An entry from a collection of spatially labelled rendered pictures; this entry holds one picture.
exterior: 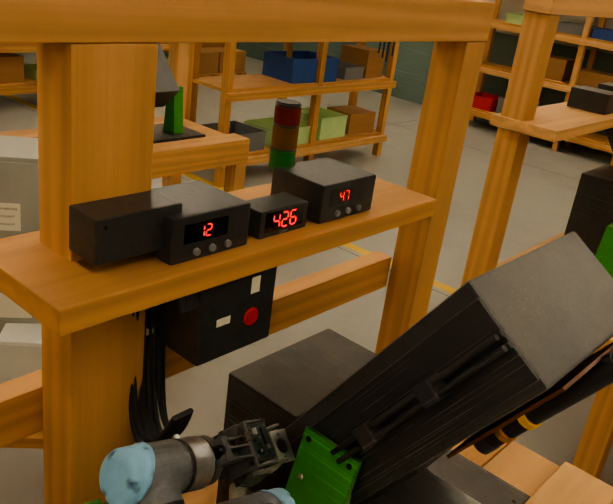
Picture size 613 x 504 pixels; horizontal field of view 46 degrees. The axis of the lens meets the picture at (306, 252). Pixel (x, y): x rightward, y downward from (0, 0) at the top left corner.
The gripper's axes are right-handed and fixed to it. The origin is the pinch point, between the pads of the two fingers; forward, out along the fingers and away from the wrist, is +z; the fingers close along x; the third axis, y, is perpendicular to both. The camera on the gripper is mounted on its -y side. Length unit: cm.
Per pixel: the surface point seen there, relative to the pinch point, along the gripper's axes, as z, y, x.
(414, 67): 874, -172, 562
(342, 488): 2.3, 9.0, -10.0
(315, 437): 2.0, 7.7, -1.0
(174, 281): -23.5, 11.0, 24.3
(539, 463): 90, 10, -19
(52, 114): -39, 13, 48
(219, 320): -9.3, 5.4, 21.1
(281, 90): 392, -163, 337
